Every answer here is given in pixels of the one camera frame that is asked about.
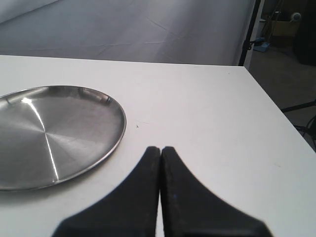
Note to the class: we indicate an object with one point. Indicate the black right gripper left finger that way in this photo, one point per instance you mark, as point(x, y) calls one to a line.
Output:
point(130, 210)

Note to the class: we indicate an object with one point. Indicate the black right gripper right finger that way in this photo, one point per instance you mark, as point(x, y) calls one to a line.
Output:
point(189, 209)

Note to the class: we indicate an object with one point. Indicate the blue cloth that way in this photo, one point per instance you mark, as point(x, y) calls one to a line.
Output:
point(261, 45)

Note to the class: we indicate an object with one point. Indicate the round stainless steel plate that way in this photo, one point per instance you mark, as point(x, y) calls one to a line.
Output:
point(52, 134)

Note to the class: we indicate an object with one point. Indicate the black tripod leg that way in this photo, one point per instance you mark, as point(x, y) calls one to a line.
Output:
point(298, 107)

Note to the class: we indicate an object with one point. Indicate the black backdrop stand pole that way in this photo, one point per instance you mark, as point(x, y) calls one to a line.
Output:
point(247, 44)

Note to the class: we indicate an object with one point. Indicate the grey backdrop cloth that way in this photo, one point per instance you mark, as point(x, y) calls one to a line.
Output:
point(209, 32)

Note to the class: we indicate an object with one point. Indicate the cardboard box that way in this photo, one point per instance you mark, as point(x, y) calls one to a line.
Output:
point(284, 28)

